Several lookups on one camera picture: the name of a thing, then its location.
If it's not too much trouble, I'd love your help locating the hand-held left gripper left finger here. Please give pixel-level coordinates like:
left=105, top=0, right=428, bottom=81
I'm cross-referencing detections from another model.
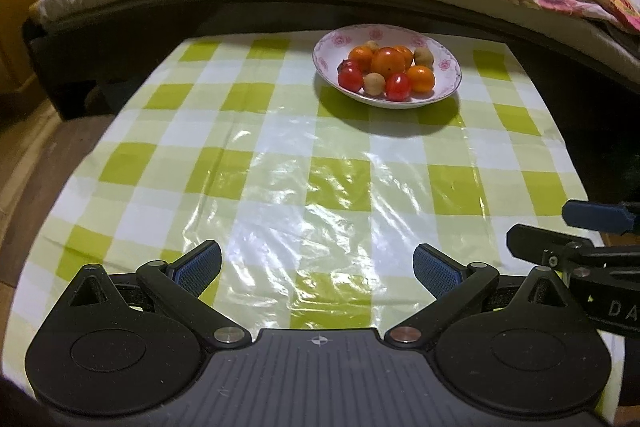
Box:
left=67, top=240, right=252, bottom=352

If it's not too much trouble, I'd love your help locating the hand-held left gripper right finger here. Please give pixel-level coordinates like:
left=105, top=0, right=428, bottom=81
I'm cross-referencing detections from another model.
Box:
left=384, top=243, right=573, bottom=352

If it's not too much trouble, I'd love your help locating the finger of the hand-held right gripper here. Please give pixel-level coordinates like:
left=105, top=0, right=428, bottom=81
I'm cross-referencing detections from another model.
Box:
left=506, top=224, right=640, bottom=281
left=562, top=200, right=640, bottom=234

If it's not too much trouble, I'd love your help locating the red cherry tomato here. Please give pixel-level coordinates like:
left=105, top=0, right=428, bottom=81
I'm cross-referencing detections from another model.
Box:
left=385, top=74, right=412, bottom=101
left=338, top=66, right=364, bottom=90

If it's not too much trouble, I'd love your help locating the large red-orange tomato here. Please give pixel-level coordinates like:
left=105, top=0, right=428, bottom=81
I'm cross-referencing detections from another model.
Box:
left=370, top=47, right=407, bottom=78

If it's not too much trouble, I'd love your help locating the white plate with pink flowers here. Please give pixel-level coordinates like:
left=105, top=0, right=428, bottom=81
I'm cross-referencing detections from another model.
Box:
left=313, top=25, right=462, bottom=110

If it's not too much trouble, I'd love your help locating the green checked plastic tablecloth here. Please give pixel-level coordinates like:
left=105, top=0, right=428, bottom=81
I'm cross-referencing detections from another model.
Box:
left=0, top=32, right=628, bottom=413

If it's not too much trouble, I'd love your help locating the wooden nightstand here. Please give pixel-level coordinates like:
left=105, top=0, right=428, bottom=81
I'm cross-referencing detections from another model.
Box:
left=0, top=0, right=56, bottom=95

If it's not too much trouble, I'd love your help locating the dark bed frame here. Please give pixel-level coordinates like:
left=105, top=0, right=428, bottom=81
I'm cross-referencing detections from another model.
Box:
left=20, top=0, right=640, bottom=122

